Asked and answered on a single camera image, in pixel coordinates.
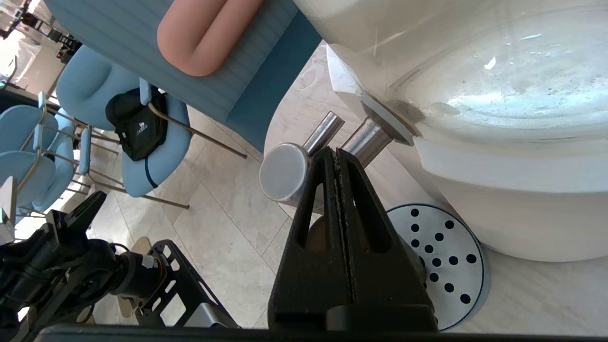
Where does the large blue steel drip tray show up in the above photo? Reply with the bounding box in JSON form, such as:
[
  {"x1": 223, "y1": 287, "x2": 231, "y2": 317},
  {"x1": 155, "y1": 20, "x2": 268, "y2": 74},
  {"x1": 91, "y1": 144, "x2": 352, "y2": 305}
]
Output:
[{"x1": 386, "y1": 203, "x2": 490, "y2": 332}]

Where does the light blue chair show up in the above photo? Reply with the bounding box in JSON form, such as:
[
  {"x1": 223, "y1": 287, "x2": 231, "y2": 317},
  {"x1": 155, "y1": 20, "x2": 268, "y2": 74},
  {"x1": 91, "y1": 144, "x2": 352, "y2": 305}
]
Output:
[
  {"x1": 56, "y1": 44, "x2": 247, "y2": 209},
  {"x1": 0, "y1": 109, "x2": 95, "y2": 221},
  {"x1": 0, "y1": 93, "x2": 60, "y2": 155}
]

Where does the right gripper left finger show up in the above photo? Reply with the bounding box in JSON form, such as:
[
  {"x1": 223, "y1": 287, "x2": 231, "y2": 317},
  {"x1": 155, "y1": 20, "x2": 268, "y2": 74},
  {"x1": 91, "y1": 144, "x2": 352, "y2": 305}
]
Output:
[{"x1": 268, "y1": 147, "x2": 354, "y2": 329}]

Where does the black plastic cup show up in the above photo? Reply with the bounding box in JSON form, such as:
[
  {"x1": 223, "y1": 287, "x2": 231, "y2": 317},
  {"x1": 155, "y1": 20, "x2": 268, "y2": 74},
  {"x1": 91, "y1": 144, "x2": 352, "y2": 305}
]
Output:
[{"x1": 304, "y1": 211, "x2": 427, "y2": 290}]

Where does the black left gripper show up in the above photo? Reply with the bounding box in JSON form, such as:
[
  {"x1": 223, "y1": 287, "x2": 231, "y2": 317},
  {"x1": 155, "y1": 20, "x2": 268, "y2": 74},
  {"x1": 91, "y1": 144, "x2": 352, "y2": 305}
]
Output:
[{"x1": 28, "y1": 191, "x2": 107, "y2": 271}]

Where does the pink bolster cushion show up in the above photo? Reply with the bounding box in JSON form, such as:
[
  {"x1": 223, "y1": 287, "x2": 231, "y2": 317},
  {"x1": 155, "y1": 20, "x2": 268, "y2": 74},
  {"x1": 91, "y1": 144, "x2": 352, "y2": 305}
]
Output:
[{"x1": 157, "y1": 0, "x2": 263, "y2": 77}]

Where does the teal upholstered booth bench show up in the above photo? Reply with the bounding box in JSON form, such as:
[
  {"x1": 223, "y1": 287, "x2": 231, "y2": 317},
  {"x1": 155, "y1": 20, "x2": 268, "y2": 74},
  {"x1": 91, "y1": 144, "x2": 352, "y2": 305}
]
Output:
[{"x1": 43, "y1": 0, "x2": 323, "y2": 153}]

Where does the black bag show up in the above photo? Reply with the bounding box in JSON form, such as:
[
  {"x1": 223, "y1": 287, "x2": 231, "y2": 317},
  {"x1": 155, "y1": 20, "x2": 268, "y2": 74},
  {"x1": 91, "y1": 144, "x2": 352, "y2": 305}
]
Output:
[{"x1": 105, "y1": 88, "x2": 168, "y2": 162}]

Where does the black background equipment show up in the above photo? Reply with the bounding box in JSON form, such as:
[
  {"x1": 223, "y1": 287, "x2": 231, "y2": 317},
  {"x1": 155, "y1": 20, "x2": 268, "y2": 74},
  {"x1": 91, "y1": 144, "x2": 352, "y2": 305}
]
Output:
[{"x1": 0, "y1": 9, "x2": 81, "y2": 65}]

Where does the black perforated robot frame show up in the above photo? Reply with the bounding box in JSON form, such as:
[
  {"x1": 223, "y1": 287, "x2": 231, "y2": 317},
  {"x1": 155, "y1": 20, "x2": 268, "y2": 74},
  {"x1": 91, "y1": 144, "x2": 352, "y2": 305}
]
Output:
[{"x1": 135, "y1": 240, "x2": 238, "y2": 329}]

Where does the clear water dispenser white base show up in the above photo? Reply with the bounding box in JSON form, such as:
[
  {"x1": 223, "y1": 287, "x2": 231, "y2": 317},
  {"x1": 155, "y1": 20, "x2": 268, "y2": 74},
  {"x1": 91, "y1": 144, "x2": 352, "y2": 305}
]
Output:
[{"x1": 292, "y1": 0, "x2": 608, "y2": 263}]

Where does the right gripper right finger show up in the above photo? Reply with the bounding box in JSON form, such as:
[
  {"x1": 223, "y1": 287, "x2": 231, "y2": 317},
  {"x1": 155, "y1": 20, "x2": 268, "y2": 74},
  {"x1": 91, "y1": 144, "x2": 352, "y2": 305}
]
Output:
[{"x1": 337, "y1": 148, "x2": 432, "y2": 305}]

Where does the steel water dispenser tap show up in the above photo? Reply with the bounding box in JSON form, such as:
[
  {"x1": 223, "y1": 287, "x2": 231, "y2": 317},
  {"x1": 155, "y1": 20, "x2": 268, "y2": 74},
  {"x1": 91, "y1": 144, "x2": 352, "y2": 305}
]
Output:
[{"x1": 259, "y1": 111, "x2": 395, "y2": 214}]

